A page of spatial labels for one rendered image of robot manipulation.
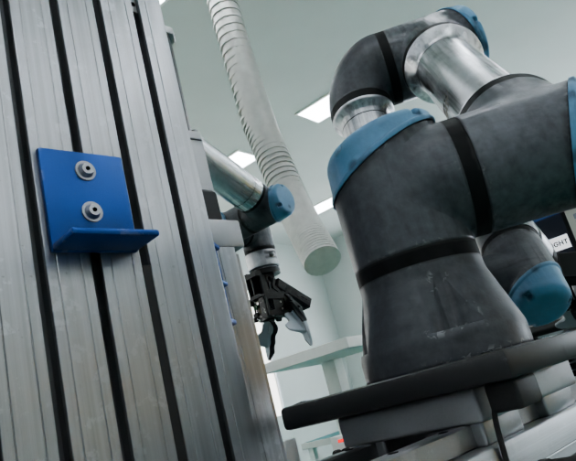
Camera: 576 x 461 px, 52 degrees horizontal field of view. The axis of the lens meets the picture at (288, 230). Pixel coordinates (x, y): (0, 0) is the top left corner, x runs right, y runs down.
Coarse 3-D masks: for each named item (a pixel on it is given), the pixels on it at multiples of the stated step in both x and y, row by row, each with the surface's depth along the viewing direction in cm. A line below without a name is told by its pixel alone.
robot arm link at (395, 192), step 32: (384, 128) 54; (416, 128) 54; (448, 128) 54; (352, 160) 54; (384, 160) 53; (416, 160) 52; (448, 160) 52; (352, 192) 54; (384, 192) 52; (416, 192) 52; (448, 192) 52; (480, 192) 52; (352, 224) 55; (384, 224) 52; (416, 224) 51; (448, 224) 52; (480, 224) 53; (352, 256) 56; (384, 256) 52
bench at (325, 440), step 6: (336, 432) 528; (318, 438) 505; (324, 438) 486; (306, 444) 493; (312, 444) 490; (318, 444) 486; (324, 444) 483; (330, 444) 479; (312, 450) 494; (312, 456) 493
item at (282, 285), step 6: (276, 282) 140; (282, 282) 141; (282, 288) 140; (288, 288) 141; (294, 288) 143; (294, 294) 142; (300, 294) 143; (300, 300) 142; (306, 300) 144; (306, 306) 144
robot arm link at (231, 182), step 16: (208, 144) 116; (208, 160) 115; (224, 160) 117; (224, 176) 117; (240, 176) 120; (224, 192) 120; (240, 192) 120; (256, 192) 122; (272, 192) 124; (288, 192) 127; (240, 208) 124; (256, 208) 124; (272, 208) 124; (288, 208) 125; (256, 224) 128; (272, 224) 129
